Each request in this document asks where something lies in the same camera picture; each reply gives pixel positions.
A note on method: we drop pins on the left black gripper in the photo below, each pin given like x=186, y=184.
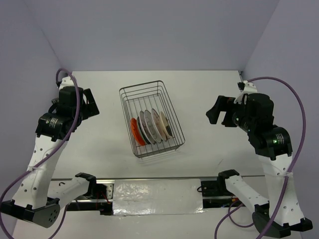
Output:
x=90, y=109

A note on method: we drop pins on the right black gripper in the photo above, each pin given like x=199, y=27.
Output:
x=223, y=103

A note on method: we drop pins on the plate with orange sunburst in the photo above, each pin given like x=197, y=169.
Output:
x=156, y=122

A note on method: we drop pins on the white plate grey lines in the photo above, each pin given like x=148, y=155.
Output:
x=151, y=127

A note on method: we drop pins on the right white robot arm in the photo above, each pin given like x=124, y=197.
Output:
x=278, y=214

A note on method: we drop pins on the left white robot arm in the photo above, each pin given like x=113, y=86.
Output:
x=34, y=202

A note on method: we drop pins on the cream plate with dark edge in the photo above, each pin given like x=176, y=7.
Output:
x=165, y=126

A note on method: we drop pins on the white plate with pink pattern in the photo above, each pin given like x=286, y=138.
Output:
x=145, y=128

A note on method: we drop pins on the green rimmed white plate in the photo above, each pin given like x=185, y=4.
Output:
x=141, y=132

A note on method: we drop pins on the silver foil covered panel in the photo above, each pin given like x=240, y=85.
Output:
x=157, y=197

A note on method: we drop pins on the metal wire dish rack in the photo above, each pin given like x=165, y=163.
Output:
x=148, y=96

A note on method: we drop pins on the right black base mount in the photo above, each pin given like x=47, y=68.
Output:
x=211, y=189

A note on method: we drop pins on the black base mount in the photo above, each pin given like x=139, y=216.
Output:
x=211, y=189
x=103, y=199

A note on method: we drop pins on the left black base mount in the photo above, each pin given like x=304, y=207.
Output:
x=103, y=199

